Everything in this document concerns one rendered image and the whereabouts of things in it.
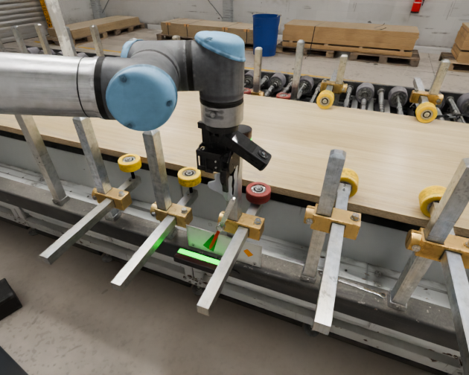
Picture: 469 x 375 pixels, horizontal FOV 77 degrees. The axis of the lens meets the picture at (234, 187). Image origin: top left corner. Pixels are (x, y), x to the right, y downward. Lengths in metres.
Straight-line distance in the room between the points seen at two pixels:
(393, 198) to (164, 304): 1.27
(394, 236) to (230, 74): 0.77
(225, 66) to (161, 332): 1.40
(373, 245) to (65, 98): 0.99
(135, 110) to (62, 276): 1.73
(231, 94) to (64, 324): 1.57
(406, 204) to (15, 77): 0.97
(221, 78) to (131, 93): 0.20
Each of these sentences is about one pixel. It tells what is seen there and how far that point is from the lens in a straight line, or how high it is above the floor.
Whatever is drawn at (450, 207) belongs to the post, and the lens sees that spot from 0.77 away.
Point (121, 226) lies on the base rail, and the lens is 1.19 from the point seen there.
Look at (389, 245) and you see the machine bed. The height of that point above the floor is 0.73.
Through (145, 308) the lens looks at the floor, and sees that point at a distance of 1.79.
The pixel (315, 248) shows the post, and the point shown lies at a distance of 0.87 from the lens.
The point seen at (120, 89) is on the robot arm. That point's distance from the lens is 0.44.
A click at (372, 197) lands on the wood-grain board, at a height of 0.90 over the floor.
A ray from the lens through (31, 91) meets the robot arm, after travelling 0.50.
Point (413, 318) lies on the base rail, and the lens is 1.02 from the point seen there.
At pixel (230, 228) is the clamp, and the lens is 0.91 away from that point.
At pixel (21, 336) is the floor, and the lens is 1.96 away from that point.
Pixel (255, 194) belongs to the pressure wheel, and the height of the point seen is 0.91.
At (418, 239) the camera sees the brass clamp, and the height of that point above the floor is 0.97.
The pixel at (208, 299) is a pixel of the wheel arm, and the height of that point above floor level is 0.86.
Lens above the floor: 1.48
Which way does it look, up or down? 37 degrees down
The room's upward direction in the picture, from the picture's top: straight up
